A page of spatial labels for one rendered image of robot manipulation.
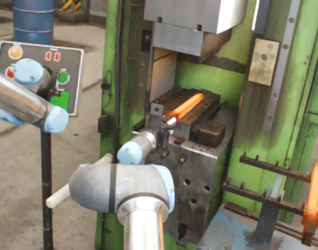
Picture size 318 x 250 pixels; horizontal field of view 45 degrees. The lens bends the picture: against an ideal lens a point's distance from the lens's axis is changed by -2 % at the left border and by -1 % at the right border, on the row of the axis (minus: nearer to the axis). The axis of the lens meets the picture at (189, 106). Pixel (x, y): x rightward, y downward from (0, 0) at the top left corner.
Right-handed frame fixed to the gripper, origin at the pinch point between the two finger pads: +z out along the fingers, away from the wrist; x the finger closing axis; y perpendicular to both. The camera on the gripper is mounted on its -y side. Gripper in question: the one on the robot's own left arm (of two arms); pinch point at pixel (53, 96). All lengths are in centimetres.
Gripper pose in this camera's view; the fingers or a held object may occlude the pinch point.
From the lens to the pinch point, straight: 151.6
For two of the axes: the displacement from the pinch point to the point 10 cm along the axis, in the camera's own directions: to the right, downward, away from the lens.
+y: 0.8, -9.9, 1.4
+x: -9.9, -1.0, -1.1
